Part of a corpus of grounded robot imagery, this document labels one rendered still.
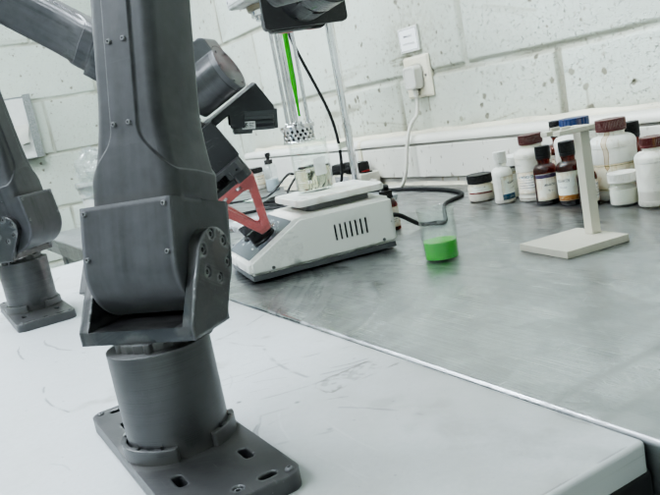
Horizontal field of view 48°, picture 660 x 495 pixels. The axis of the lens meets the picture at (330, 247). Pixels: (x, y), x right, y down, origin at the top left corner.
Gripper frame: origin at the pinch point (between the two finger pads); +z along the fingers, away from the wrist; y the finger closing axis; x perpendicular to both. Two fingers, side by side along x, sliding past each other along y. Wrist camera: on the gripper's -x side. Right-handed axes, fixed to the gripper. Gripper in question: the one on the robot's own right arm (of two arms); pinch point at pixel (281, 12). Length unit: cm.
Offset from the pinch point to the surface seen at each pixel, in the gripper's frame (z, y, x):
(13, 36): 239, 40, -43
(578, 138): -26.8, -21.5, 20.9
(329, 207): -3.9, -0.4, 25.1
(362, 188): -5.1, -4.9, 23.4
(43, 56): 241, 30, -34
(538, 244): -24.8, -16.3, 31.4
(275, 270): -5.1, 8.3, 31.2
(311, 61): 91, -34, -2
